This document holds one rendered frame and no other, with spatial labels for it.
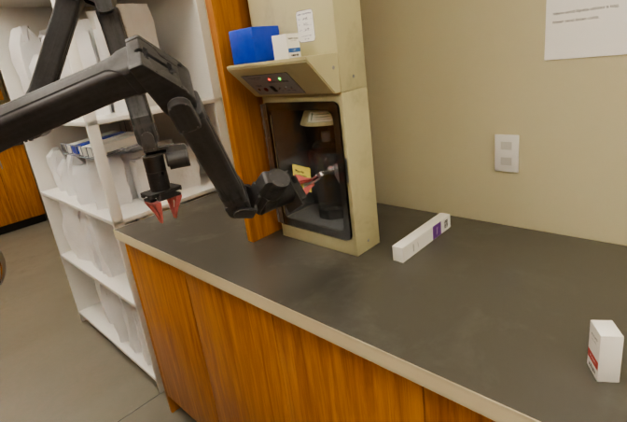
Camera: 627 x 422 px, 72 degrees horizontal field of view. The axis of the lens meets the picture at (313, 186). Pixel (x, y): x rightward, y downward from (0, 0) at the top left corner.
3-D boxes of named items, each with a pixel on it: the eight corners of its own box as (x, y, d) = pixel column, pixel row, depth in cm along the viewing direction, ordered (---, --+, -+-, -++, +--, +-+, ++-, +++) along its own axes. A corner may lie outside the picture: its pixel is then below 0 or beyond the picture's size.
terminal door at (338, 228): (282, 222, 145) (263, 102, 133) (353, 241, 124) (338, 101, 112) (280, 223, 144) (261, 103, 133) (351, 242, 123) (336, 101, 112)
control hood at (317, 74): (261, 95, 133) (256, 62, 130) (341, 92, 111) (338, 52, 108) (231, 102, 126) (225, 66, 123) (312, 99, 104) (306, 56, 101)
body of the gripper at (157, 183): (183, 190, 129) (177, 167, 127) (151, 202, 122) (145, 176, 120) (172, 188, 133) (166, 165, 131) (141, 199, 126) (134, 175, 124)
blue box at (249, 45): (260, 62, 128) (256, 29, 125) (283, 59, 121) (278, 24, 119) (233, 65, 121) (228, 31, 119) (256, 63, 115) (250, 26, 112)
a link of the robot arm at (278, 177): (224, 189, 109) (231, 218, 104) (239, 160, 101) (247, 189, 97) (267, 191, 115) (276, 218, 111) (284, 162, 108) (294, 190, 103)
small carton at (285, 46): (286, 58, 116) (284, 35, 115) (301, 56, 113) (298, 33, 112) (274, 60, 113) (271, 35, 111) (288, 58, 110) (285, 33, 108)
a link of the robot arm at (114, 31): (92, -6, 118) (84, -16, 107) (115, -9, 119) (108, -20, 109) (142, 147, 128) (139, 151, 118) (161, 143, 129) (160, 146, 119)
